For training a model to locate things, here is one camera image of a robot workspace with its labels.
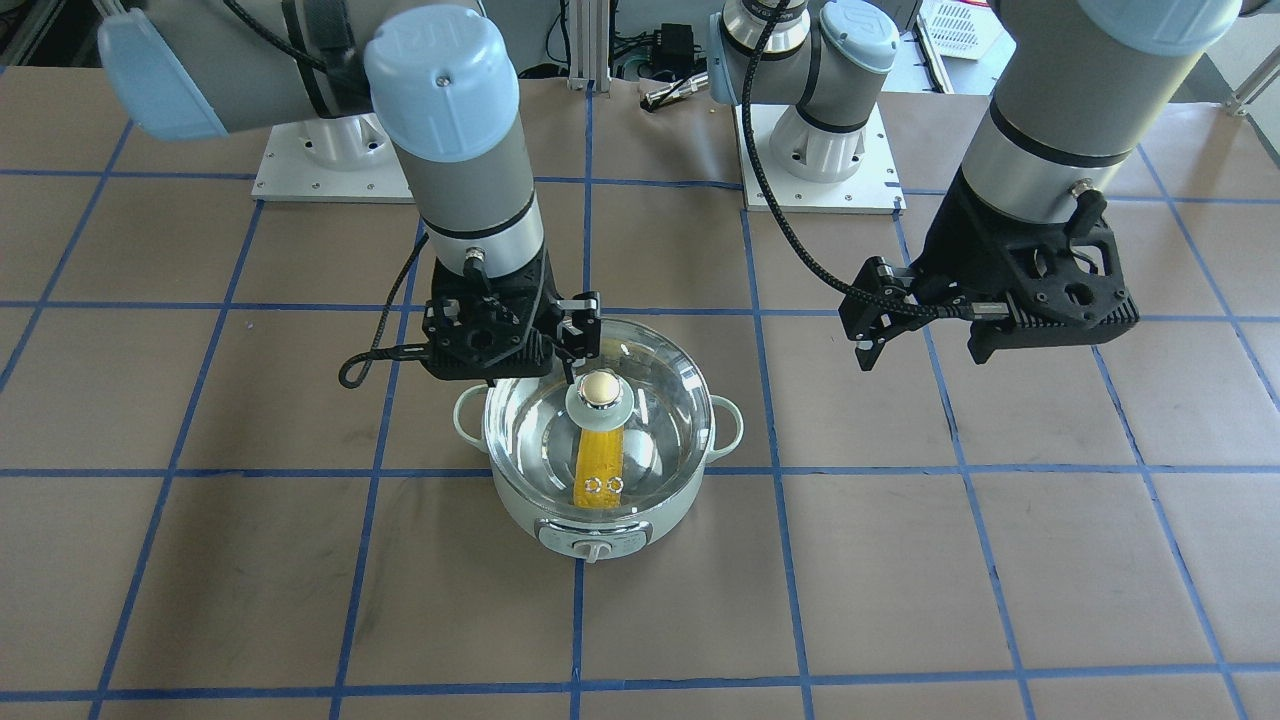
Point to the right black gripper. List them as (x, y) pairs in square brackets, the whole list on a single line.
[(579, 327)]

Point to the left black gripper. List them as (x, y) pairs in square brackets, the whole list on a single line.
[(952, 250)]

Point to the yellow corn cob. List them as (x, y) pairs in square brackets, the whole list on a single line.
[(600, 460)]

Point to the glass pot lid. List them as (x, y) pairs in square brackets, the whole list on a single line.
[(640, 381)]

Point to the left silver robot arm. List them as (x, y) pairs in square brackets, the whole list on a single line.
[(1085, 81)]

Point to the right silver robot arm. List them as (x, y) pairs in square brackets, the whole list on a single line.
[(438, 77)]

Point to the pale green cooking pot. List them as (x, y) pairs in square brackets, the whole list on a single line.
[(591, 542)]

